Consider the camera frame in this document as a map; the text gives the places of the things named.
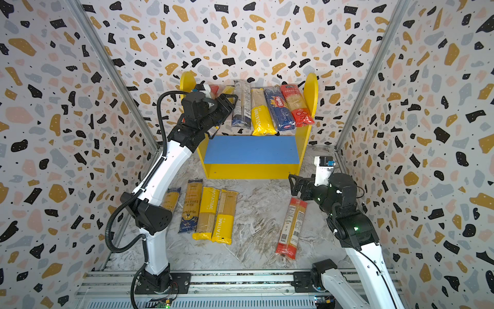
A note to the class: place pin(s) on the dark blue spaghetti bag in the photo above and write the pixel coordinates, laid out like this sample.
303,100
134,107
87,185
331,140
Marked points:
171,199

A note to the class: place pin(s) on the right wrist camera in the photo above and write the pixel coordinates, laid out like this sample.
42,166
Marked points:
324,168

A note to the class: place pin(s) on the blue Barilla spaghetti bag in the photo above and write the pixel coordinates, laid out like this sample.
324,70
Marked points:
279,111

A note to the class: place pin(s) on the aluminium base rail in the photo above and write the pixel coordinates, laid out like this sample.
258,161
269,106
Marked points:
222,289

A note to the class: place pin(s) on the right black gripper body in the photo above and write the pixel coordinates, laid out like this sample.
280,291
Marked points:
302,185

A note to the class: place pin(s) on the orange blue spaghetti bag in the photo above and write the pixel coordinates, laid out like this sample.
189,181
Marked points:
190,214

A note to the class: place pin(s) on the red spaghetti bag black label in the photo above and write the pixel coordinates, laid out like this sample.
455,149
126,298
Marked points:
214,90

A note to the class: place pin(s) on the yellow shelf with coloured boards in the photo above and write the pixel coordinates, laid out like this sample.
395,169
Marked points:
247,157

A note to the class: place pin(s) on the clear white label spaghetti bag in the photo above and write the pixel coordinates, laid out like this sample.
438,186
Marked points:
241,116

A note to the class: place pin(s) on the yellow Pastatime spaghetti bag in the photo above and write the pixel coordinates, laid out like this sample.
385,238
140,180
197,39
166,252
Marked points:
207,214

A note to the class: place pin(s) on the plain yellow spaghetti bag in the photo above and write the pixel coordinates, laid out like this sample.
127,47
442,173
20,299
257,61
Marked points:
228,90

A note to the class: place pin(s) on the red clear spaghetti bag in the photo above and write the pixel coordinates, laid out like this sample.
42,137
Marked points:
291,229

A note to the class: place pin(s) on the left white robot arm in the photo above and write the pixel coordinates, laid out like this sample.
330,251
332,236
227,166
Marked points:
156,271

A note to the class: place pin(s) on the red spaghetti bag top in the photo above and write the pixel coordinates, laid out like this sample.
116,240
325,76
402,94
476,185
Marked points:
297,105

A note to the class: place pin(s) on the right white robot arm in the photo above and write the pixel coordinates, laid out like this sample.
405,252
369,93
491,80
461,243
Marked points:
358,237

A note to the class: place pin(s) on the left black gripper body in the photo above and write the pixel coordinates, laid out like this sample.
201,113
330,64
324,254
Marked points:
217,115

